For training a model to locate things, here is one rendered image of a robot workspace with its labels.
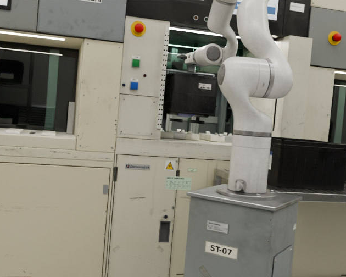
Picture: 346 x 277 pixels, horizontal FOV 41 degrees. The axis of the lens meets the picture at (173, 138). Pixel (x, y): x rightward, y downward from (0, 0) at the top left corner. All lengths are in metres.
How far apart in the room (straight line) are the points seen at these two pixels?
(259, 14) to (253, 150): 0.43
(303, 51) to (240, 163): 1.00
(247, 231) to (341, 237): 1.24
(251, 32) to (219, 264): 0.71
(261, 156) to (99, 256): 1.00
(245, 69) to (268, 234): 0.48
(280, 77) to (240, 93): 0.13
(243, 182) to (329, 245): 1.18
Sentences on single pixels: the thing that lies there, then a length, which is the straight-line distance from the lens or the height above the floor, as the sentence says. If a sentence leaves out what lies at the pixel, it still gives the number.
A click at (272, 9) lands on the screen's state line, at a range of 2.31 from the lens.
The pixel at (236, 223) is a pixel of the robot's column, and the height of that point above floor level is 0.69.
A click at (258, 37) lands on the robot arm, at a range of 1.51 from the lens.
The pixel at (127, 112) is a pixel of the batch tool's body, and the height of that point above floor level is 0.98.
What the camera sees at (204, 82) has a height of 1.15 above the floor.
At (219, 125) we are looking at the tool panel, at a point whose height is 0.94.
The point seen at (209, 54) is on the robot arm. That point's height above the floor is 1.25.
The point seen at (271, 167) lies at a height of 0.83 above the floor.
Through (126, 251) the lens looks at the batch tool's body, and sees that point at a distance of 2.16.
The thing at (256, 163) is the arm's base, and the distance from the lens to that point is 1.43.
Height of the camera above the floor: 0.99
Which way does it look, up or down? 3 degrees down
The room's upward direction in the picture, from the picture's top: 5 degrees clockwise
